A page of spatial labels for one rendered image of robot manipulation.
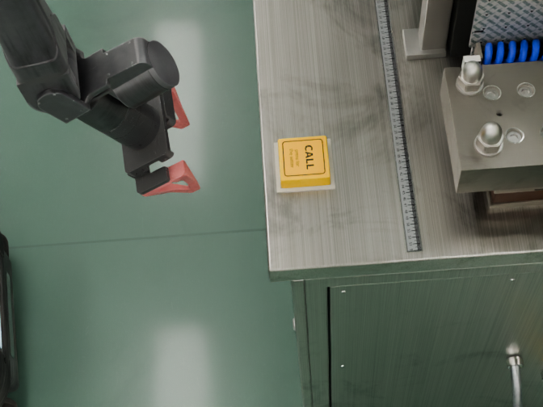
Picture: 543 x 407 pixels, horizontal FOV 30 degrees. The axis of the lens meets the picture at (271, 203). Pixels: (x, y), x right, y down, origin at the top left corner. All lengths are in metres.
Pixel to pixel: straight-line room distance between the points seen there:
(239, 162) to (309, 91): 1.01
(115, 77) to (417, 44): 0.58
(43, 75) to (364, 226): 0.53
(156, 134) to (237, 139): 1.33
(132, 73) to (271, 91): 0.44
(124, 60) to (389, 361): 0.85
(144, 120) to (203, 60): 1.50
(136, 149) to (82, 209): 1.29
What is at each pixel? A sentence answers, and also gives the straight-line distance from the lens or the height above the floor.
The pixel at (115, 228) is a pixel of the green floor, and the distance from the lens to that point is 2.46.
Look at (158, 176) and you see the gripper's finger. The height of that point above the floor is 1.11.
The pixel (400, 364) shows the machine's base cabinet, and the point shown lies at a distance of 1.79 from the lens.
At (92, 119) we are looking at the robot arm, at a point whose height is 1.20.
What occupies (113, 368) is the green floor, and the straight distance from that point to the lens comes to 2.32.
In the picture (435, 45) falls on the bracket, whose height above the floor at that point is 0.92.
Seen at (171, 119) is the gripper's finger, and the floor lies 1.13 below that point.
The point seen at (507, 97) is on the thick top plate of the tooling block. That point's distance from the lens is 1.37.
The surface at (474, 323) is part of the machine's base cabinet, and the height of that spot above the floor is 0.64.
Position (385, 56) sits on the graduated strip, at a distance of 1.55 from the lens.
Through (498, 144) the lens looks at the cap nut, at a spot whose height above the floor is 1.05.
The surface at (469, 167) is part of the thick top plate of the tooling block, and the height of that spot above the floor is 1.03.
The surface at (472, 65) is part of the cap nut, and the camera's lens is 1.34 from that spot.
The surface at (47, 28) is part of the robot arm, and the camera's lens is 1.04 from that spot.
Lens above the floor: 2.15
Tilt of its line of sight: 62 degrees down
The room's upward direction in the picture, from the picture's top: 7 degrees counter-clockwise
